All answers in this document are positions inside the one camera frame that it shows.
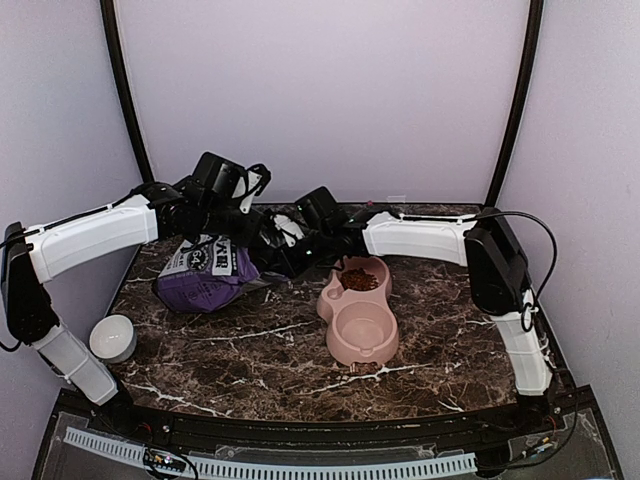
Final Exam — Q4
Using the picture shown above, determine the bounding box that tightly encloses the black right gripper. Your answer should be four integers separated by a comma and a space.
265, 229, 333, 282

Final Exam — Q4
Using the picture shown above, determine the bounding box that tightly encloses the purple pet food bag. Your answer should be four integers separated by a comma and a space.
153, 235, 270, 313

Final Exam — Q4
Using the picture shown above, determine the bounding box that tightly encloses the pink double pet bowl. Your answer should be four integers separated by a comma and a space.
316, 257, 399, 367

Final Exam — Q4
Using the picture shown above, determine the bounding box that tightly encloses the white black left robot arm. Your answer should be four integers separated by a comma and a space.
1, 152, 271, 436

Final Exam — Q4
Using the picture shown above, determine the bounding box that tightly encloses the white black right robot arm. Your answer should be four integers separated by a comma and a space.
265, 187, 553, 434

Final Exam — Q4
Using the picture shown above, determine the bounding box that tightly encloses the brown kibble in bowl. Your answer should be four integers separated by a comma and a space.
340, 268, 379, 292

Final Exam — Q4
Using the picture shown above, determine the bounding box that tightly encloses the white grey round bowl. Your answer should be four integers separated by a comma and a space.
89, 314, 137, 364

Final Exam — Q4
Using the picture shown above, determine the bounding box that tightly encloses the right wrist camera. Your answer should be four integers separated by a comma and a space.
261, 212, 305, 248

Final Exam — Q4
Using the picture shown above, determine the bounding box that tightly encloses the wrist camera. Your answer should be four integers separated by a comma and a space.
233, 163, 271, 214
261, 212, 305, 248

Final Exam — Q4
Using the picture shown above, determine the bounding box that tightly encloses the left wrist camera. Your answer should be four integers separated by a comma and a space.
233, 163, 271, 214

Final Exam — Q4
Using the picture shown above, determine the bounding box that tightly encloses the grey slotted cable duct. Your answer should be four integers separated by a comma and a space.
63, 427, 478, 479

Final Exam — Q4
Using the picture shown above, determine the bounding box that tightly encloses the black front frame rail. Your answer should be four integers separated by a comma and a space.
49, 387, 596, 454

